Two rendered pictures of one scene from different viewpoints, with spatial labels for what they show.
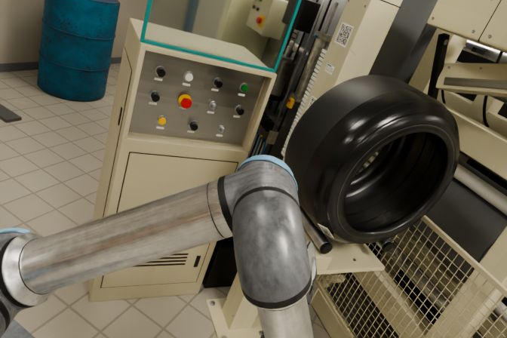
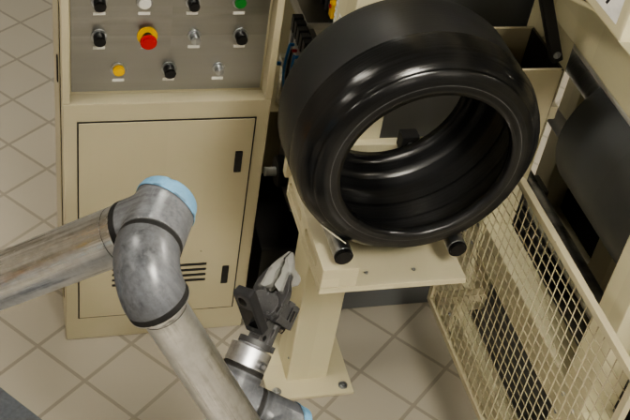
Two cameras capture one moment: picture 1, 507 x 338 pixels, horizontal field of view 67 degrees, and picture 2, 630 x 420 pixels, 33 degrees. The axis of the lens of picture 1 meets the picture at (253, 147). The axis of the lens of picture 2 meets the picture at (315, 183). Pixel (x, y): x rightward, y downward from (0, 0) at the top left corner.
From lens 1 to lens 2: 1.31 m
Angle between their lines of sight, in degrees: 18
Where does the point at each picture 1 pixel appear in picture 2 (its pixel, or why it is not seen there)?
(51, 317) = (14, 360)
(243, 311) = (303, 351)
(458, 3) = not seen: outside the picture
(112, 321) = (101, 366)
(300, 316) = (182, 335)
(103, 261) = (18, 289)
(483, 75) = not seen: outside the picture
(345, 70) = not seen: outside the picture
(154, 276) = not seen: hidden behind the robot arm
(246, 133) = (263, 68)
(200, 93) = (170, 22)
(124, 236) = (32, 265)
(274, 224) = (137, 256)
